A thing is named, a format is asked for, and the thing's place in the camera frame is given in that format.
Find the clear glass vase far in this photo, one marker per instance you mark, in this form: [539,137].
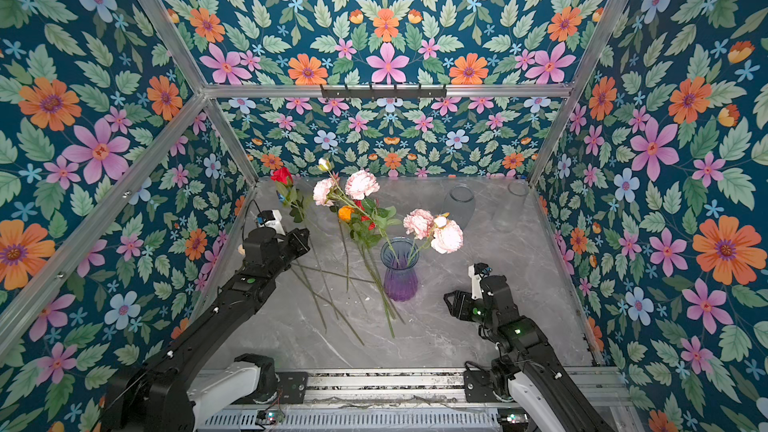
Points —
[511,208]

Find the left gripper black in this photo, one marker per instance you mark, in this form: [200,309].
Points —
[300,244]

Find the black hook rack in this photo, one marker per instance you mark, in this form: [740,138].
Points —
[374,92]

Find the red rose stem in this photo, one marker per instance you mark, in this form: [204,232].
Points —
[290,197]
[368,230]

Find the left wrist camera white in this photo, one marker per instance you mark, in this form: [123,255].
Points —
[271,219]

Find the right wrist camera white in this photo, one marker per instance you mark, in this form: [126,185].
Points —
[477,272]

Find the aluminium back crossbar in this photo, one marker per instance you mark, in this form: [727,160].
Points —
[484,90]

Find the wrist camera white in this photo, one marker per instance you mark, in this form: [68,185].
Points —
[271,219]
[477,272]

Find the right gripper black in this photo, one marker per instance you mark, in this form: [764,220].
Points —
[461,302]

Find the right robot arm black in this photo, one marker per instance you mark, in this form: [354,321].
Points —
[540,360]

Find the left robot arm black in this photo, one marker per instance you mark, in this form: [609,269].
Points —
[165,392]

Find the clear ribbed glass vase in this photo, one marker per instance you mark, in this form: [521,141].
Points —
[459,205]

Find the aluminium frame post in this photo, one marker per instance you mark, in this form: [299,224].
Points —
[612,12]
[200,88]

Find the aluminium frame post right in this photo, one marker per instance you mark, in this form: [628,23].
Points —
[612,12]

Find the purple blue glass vase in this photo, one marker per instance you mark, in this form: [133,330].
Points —
[399,257]

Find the orange rose stem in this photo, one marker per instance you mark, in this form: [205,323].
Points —
[345,215]

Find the pink carnation spray stem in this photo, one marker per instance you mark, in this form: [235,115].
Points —
[333,192]

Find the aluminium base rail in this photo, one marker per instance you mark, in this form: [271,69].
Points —
[432,399]

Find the aluminium frame post left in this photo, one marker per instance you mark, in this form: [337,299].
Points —
[200,88]

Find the red rose stem lying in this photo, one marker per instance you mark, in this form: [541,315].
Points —
[368,230]

